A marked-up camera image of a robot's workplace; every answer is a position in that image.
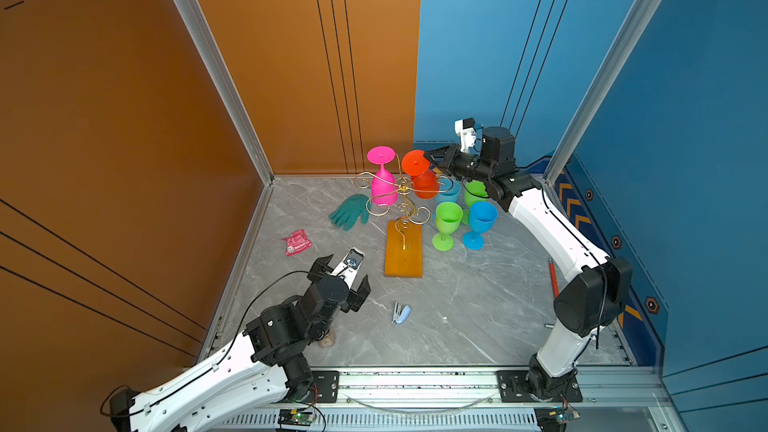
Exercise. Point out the red handled hex key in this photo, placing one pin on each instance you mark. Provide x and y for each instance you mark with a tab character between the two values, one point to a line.
553	278

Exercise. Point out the light blue wine glass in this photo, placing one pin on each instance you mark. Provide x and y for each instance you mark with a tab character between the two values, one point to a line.
449	190

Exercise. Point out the green circuit board left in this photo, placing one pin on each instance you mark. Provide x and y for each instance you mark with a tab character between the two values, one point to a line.
295	419

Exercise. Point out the orange wooden rack base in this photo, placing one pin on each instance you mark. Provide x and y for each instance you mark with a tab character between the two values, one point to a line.
404	250

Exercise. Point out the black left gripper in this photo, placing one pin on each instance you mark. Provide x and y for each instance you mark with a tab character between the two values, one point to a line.
354	298

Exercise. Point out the magenta wine glass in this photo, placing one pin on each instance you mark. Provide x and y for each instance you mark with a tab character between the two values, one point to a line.
383	187

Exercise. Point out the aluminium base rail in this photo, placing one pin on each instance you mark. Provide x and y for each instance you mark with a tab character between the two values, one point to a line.
481	398

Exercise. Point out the aluminium corner post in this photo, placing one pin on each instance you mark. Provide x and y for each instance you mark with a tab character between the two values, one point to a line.
203	38
631	30

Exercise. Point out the light blue stapler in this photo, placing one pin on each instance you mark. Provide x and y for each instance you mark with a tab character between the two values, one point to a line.
401	313

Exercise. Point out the aluminium corner post right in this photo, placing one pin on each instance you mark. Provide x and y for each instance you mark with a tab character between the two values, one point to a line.
631	30

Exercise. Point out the green wine glass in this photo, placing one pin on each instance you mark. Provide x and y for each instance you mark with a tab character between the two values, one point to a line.
448	217
474	191

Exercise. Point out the red wine glass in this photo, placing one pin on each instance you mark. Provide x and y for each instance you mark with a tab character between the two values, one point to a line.
424	181

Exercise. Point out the teal rubber glove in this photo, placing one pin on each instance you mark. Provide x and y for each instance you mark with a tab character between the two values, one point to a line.
354	209

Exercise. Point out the pink snack packet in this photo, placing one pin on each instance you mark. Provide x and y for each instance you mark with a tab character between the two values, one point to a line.
297	242

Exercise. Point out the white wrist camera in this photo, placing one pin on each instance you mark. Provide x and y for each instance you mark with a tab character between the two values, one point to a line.
347	269
466	131

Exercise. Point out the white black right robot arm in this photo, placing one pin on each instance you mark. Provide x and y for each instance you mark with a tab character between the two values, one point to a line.
596	285

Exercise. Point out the gold wire glass rack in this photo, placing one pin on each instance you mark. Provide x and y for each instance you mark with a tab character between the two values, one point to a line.
399	198

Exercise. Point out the brown jar black lid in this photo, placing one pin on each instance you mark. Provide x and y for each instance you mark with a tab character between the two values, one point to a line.
327	342

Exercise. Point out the green wine glass front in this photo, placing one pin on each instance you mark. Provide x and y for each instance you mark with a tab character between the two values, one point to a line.
448	217

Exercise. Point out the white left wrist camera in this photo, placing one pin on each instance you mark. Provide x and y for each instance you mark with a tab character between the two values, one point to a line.
347	269

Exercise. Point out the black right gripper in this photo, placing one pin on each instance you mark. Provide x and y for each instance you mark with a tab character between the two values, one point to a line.
448	165

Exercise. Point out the green circuit board right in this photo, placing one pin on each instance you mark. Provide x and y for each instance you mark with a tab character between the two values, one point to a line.
555	419

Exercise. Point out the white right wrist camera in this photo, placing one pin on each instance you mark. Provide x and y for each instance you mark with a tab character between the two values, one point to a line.
466	131

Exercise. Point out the aluminium corner post left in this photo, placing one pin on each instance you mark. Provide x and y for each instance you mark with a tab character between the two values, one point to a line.
203	38

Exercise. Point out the green circuit board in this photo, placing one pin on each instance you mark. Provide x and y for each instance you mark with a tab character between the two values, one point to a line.
555	419
295	419

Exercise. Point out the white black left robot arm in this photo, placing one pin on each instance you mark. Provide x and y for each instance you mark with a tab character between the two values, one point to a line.
262	365

